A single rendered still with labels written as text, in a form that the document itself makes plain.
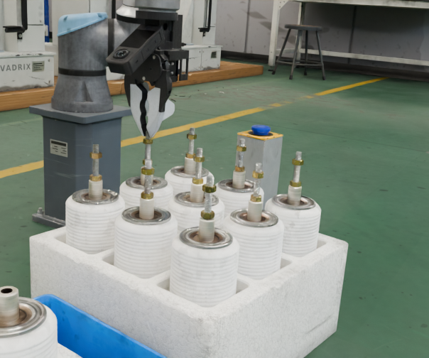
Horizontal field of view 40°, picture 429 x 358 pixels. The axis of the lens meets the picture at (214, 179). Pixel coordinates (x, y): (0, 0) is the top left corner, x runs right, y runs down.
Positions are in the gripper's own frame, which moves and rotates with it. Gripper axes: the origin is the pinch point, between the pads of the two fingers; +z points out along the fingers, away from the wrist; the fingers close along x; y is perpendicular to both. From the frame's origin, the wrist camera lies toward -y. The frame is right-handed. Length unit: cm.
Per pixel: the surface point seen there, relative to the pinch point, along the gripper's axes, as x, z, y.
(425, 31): 70, -11, 512
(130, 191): -0.1, 10.3, -3.8
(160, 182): -2.3, 9.6, 2.0
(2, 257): 38, 35, -1
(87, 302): -5.3, 23.3, -19.7
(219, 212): -16.7, 10.8, -1.0
